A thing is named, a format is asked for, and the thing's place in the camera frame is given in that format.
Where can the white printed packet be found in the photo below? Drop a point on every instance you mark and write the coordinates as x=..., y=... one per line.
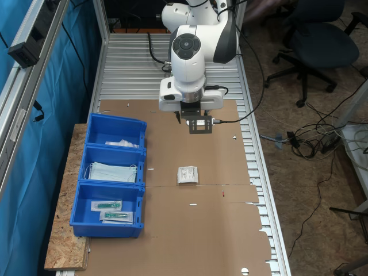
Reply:
x=187, y=174

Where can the brown cardboard sheet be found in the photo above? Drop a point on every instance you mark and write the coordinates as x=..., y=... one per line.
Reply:
x=166, y=143
x=187, y=235

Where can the clear bagged white packet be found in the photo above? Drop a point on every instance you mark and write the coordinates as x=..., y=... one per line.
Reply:
x=126, y=143

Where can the blue plastic bin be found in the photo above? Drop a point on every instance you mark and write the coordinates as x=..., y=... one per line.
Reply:
x=112, y=155
x=86, y=201
x=115, y=128

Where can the grey tape piece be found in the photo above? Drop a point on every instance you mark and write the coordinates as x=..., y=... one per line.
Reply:
x=279, y=141

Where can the pale surgical face mask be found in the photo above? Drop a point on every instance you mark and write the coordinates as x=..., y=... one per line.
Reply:
x=112, y=172

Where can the black power adapter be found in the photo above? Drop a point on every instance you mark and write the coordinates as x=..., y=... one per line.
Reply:
x=293, y=140

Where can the green syringe clear packet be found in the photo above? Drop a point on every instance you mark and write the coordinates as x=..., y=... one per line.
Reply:
x=106, y=206
x=116, y=216

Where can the dark power strip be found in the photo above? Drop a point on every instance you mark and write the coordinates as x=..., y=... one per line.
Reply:
x=330, y=143

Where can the black office chair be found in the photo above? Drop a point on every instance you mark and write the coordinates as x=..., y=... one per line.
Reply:
x=316, y=43

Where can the black box on beam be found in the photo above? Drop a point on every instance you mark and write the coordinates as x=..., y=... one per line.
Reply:
x=23, y=56

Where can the black floor stand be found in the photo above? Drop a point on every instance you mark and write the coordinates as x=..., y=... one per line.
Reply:
x=349, y=212

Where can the OSB wood board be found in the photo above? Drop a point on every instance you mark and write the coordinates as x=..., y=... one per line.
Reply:
x=66, y=253

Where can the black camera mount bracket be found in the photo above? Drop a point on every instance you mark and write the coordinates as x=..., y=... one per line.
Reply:
x=201, y=130

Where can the aluminium frame post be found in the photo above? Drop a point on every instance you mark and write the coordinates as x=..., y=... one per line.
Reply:
x=100, y=17
x=240, y=14

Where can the slanted aluminium frame beam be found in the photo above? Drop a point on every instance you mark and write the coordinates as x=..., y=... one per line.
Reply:
x=17, y=95

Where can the white desk frame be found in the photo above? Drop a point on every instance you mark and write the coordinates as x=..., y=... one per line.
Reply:
x=355, y=155

